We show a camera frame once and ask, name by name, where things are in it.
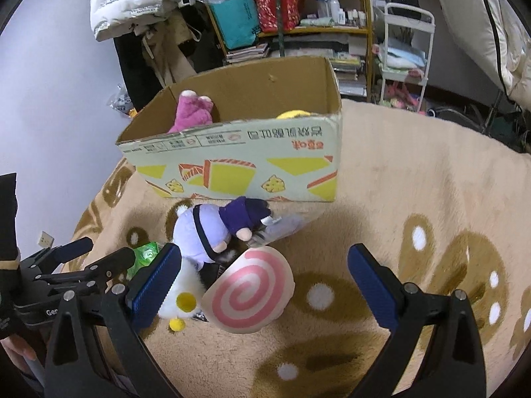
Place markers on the teal bag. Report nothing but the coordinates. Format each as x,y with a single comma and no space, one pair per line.
234,20

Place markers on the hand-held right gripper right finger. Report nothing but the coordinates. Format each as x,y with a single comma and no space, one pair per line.
373,290

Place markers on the purple and white plush doll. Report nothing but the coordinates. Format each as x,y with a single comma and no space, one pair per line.
199,232

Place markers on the messy pile of books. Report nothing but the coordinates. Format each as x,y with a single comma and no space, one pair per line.
348,74

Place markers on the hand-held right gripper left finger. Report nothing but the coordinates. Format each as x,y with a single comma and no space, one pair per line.
157,286

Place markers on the printed cardboard box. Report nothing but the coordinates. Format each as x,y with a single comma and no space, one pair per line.
249,161

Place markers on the cream recliner chair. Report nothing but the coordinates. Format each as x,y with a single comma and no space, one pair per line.
468,16

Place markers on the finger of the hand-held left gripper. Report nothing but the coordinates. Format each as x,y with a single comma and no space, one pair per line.
66,252
112,265

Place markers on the red patterned bag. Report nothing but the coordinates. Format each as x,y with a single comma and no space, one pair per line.
273,8

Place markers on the yellow wooden bookshelf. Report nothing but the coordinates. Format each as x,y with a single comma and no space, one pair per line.
361,8

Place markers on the green pole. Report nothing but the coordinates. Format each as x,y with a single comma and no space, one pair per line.
280,29

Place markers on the group of cosmetic bottles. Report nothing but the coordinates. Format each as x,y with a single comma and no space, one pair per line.
336,8

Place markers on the white puffer jacket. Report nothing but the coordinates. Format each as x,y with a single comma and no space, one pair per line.
124,0

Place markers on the black hanging coat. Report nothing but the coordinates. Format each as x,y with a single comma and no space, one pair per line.
130,70

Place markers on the plastic bag on floor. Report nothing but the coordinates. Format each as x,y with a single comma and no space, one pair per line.
122,101

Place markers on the yellow plush toy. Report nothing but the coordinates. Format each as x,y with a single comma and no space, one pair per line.
292,114

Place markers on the beige printed blanket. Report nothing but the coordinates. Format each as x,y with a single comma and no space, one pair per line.
394,174

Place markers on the person's left hand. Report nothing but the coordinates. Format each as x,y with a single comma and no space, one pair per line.
16,348

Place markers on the pink plush toy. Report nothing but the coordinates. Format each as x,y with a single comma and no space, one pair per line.
188,112

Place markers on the green packet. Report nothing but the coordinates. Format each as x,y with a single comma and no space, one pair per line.
145,255

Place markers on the white plush duck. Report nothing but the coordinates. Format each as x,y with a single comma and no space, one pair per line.
182,282

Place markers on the wall socket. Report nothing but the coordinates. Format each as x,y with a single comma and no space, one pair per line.
45,239

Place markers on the black hanging garment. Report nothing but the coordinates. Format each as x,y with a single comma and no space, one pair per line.
203,45

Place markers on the beige hanging garment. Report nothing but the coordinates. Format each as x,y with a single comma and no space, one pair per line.
166,54

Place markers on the pink swirl plush cushion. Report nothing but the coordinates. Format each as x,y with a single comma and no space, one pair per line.
249,294

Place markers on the white utility cart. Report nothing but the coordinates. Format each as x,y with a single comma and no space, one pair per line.
408,8

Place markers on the light blue folded cloth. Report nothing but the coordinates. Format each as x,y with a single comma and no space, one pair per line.
404,58

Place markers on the clear plastic packet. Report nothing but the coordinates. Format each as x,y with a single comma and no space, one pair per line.
286,226

